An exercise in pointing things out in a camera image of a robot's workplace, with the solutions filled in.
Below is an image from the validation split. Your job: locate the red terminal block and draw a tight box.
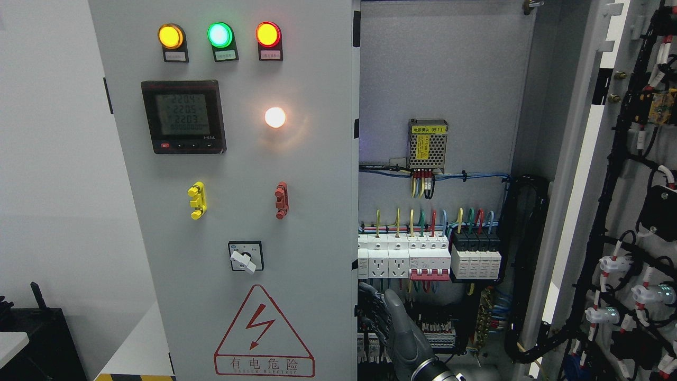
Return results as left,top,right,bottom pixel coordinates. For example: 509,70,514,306
274,182,289,220

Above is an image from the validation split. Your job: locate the grey cabinet door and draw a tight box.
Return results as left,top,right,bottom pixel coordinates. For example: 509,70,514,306
89,1,360,380
505,1,675,380

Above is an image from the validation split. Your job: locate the yellow indicator lamp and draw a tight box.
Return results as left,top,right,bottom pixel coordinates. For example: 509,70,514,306
158,23,185,50

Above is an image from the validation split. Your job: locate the black right cable loom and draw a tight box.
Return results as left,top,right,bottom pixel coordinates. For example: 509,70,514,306
497,176,551,365

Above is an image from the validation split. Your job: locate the dark grey robot hand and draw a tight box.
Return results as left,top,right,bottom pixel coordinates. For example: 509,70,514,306
358,282,438,380

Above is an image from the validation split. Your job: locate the red indicator lamp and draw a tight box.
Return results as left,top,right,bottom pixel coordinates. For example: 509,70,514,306
255,21,281,48

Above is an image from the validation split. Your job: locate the white rotary selector switch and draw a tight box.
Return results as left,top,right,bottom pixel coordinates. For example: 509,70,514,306
227,240,264,275

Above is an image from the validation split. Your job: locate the white socket breaker row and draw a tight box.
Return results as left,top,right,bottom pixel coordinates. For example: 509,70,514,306
357,232,451,282

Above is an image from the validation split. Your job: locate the white glowing indicator lamp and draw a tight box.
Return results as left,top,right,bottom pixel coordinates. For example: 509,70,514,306
264,106,286,129

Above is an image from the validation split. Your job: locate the black box at left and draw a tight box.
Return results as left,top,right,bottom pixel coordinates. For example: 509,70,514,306
1,282,87,380

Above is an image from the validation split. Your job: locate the black white surge protector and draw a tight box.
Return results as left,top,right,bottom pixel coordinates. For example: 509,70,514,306
450,231,503,283

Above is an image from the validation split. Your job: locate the black digital power meter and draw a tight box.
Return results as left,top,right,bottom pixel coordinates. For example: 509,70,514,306
141,79,226,154

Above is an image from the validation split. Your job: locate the perforated metal power supply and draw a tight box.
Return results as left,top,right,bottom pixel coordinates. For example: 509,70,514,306
408,119,449,172

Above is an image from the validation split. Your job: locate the yellow terminal block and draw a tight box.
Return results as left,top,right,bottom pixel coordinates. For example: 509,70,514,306
187,181,207,220

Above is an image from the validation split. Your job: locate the lower relay terminal row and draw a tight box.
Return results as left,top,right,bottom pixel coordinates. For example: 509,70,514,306
355,306,456,365

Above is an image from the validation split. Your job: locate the green indicator lamp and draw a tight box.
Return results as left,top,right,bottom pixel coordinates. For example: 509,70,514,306
206,22,234,48

